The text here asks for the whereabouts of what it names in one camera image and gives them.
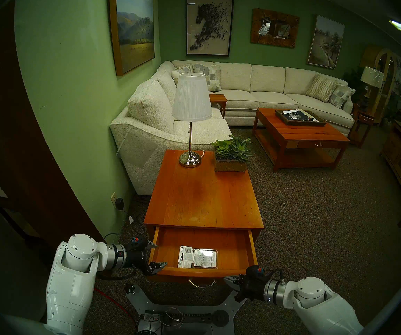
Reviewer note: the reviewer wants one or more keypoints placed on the grey patterned throw pillow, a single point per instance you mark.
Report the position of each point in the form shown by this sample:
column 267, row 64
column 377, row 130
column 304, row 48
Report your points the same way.
column 214, row 76
column 340, row 95

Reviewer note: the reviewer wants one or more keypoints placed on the rustic wood framed mirror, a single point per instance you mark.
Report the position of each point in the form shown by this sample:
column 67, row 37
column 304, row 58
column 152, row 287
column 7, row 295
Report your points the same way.
column 257, row 29

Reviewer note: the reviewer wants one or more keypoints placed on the dark leafy floor plant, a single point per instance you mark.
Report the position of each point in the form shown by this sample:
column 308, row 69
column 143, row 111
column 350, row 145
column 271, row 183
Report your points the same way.
column 354, row 81

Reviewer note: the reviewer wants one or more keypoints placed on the beige wall outlet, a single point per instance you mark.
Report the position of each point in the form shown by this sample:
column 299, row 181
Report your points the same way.
column 113, row 199

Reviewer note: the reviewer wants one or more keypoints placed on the white shade chrome table lamp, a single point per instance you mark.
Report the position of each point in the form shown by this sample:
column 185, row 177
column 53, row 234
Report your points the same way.
column 191, row 100

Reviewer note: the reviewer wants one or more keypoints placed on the black framed horse picture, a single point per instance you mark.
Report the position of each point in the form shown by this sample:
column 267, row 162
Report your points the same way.
column 209, row 25

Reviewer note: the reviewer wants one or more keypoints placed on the black power strip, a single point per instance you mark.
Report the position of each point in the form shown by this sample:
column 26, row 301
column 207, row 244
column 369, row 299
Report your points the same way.
column 193, row 317

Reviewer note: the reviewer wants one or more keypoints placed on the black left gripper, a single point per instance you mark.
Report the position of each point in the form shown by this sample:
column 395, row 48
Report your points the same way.
column 137, row 255

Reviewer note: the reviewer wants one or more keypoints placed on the dark wooden side table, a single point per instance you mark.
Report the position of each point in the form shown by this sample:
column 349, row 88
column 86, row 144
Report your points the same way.
column 365, row 118

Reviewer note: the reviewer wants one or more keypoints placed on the cream sectional sofa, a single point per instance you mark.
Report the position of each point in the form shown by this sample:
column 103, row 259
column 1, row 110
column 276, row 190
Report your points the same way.
column 266, row 79

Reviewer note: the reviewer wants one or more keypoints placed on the cherry wood coffee table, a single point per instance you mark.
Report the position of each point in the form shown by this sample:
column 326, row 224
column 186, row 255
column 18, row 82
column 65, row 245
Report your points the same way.
column 301, row 132

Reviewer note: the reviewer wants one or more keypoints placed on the tree landscape painting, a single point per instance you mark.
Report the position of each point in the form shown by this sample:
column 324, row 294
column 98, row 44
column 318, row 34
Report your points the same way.
column 326, row 43

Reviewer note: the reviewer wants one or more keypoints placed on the succulent plants in wooden planter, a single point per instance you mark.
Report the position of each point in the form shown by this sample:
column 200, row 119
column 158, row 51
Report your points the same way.
column 230, row 165

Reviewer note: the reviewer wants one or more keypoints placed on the arched light wood cabinet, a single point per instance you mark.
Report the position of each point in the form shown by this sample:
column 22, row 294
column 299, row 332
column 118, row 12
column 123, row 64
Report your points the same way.
column 390, row 74

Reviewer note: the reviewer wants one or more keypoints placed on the dark wooden serving tray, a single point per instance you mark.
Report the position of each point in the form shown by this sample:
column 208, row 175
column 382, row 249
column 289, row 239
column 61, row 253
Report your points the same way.
column 319, row 122

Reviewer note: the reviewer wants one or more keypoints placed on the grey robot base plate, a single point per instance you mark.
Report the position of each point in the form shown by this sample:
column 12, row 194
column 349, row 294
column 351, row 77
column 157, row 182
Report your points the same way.
column 144, row 303

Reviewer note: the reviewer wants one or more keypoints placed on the cherry wood end table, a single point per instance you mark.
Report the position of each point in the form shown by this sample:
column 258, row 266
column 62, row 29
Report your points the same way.
column 200, row 194

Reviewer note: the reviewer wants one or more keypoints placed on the black book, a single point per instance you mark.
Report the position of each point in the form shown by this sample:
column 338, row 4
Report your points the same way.
column 296, row 117

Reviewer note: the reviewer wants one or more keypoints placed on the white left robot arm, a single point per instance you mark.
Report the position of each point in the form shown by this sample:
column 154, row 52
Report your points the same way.
column 71, row 289

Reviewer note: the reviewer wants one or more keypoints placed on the small wooden corner table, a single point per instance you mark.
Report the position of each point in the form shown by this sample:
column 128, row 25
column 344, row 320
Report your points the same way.
column 218, row 98

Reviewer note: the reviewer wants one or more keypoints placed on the black power adapter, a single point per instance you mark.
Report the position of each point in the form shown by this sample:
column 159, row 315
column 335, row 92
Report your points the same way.
column 119, row 203

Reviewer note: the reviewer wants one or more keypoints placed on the striped beige throw pillow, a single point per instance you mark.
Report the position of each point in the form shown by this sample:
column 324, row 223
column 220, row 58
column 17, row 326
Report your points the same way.
column 184, row 68
column 321, row 87

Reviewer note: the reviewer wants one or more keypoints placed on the mountain landscape painting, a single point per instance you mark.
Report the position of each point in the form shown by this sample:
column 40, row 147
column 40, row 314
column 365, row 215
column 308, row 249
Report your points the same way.
column 130, row 30

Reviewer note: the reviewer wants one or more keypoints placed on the clear blister pack with card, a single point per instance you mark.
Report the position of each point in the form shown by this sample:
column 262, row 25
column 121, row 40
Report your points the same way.
column 197, row 259

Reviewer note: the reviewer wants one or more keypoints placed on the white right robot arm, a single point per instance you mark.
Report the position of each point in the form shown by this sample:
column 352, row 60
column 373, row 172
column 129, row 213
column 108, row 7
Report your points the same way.
column 326, row 310

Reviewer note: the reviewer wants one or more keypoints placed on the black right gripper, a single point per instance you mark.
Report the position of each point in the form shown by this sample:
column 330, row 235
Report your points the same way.
column 254, row 283

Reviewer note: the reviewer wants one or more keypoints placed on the lamp with plastic wrapped shade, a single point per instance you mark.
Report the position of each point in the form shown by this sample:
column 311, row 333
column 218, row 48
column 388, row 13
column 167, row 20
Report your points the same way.
column 372, row 76

